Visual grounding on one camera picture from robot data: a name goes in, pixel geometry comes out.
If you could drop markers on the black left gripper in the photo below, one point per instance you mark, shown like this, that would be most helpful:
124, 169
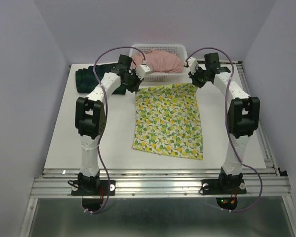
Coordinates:
134, 88

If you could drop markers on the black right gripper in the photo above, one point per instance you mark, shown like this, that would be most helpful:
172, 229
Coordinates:
193, 77

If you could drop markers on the lemon print skirt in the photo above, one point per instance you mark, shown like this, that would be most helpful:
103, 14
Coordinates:
168, 121

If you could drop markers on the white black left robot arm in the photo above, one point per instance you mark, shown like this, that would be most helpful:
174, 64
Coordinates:
91, 119

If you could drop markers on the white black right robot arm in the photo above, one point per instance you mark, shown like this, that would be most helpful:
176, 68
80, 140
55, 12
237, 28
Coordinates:
241, 121

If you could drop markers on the white plastic basket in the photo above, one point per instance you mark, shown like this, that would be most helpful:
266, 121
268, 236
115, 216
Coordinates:
138, 55

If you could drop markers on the pink skirt in basket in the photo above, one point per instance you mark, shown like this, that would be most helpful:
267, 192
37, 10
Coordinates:
161, 61

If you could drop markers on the green plaid folded skirt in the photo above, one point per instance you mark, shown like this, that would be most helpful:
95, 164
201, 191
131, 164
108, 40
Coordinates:
85, 79

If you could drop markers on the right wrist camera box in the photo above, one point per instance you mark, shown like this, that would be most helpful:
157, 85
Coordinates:
192, 64

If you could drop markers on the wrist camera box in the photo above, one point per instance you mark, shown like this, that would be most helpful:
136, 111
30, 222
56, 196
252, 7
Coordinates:
143, 71
192, 64

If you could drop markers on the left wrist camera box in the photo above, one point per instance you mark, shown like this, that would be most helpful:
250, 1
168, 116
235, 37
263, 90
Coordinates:
143, 71

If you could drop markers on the aluminium frame rail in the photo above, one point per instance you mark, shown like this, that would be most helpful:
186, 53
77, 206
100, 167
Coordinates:
237, 64

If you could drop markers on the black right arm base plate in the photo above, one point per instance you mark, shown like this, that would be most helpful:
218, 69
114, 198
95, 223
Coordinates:
227, 192

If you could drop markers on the front aluminium rail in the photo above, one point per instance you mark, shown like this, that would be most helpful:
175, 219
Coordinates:
160, 183

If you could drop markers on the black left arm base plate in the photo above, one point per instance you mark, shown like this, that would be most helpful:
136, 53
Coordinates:
94, 199

